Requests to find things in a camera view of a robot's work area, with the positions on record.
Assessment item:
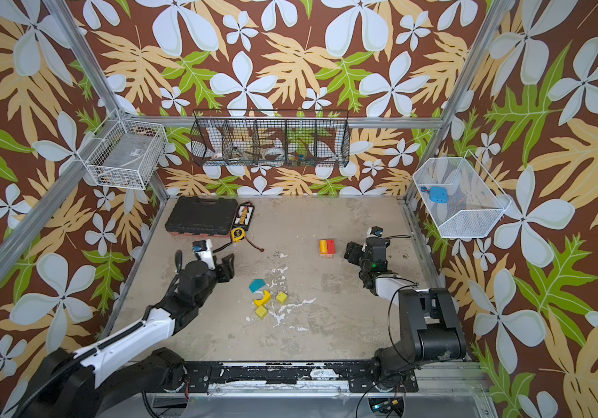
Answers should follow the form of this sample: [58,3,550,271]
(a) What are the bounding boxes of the yellow-green cube block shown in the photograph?
[276,292,288,304]

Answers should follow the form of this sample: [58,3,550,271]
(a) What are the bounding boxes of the red wood block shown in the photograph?
[327,239,336,255]

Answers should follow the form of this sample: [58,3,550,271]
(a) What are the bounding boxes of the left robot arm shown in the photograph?
[14,252,235,417]

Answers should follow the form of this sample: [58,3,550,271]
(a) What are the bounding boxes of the teal wood block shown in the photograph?
[249,279,266,294]

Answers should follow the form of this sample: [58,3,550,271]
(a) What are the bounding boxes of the yellow arch block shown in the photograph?
[254,290,272,307]

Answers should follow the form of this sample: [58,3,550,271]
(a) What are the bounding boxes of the yellow cube block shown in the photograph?
[255,306,268,319]

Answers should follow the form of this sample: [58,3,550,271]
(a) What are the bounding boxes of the black tool case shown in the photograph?
[165,196,238,236]

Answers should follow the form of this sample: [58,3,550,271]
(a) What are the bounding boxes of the yellow tape measure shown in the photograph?
[230,227,246,243]

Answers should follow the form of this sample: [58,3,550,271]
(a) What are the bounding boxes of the blue object in basket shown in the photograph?
[421,186,449,204]

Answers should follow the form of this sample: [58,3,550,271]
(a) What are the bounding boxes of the white mesh basket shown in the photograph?
[413,152,512,240]

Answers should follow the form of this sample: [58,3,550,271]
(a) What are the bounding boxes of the electronics board with led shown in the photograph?
[368,397,404,418]

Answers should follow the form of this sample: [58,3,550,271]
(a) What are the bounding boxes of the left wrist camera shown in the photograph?
[192,239,215,270]

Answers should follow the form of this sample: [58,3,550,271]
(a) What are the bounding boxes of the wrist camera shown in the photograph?
[192,239,215,270]
[365,226,390,247]

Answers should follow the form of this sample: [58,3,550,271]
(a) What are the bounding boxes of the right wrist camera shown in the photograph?
[365,226,390,247]

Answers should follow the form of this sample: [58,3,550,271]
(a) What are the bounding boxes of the red black cable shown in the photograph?
[212,233,266,255]

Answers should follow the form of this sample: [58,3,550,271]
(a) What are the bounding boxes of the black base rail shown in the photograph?
[182,360,419,395]

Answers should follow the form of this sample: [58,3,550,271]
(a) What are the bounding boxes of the white wire basket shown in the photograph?
[78,111,168,190]

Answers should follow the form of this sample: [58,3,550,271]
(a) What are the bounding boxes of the black wire basket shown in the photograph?
[189,109,351,167]

